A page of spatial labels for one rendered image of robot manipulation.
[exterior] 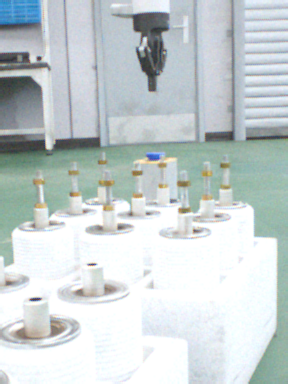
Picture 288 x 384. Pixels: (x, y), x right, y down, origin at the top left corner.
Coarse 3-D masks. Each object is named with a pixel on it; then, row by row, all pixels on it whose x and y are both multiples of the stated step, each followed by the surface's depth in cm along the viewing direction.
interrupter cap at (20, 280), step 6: (6, 276) 72; (12, 276) 72; (18, 276) 72; (24, 276) 72; (6, 282) 71; (12, 282) 70; (18, 282) 70; (24, 282) 69; (0, 288) 68; (6, 288) 68; (12, 288) 67; (18, 288) 68
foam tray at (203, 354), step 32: (256, 256) 106; (224, 288) 89; (256, 288) 103; (160, 320) 88; (192, 320) 86; (224, 320) 84; (256, 320) 104; (192, 352) 87; (224, 352) 85; (256, 352) 105
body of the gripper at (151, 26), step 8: (136, 16) 127; (144, 16) 126; (152, 16) 126; (160, 16) 126; (168, 16) 128; (136, 24) 127; (144, 24) 126; (152, 24) 126; (160, 24) 126; (168, 24) 128; (144, 32) 127; (152, 32) 127; (160, 32) 131; (152, 40) 127; (160, 40) 132; (152, 48) 128; (152, 56) 129
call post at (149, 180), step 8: (144, 168) 133; (152, 168) 132; (168, 168) 132; (176, 168) 137; (144, 176) 133; (152, 176) 132; (168, 176) 132; (176, 176) 137; (144, 184) 133; (152, 184) 133; (168, 184) 133; (176, 184) 137; (144, 192) 134; (152, 192) 133; (176, 192) 138
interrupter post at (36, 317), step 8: (32, 296) 55; (40, 296) 55; (24, 304) 54; (32, 304) 54; (40, 304) 54; (48, 304) 55; (24, 312) 54; (32, 312) 54; (40, 312) 54; (48, 312) 55; (24, 320) 54; (32, 320) 54; (40, 320) 54; (48, 320) 55; (32, 328) 54; (40, 328) 54; (48, 328) 55; (32, 336) 54; (40, 336) 54
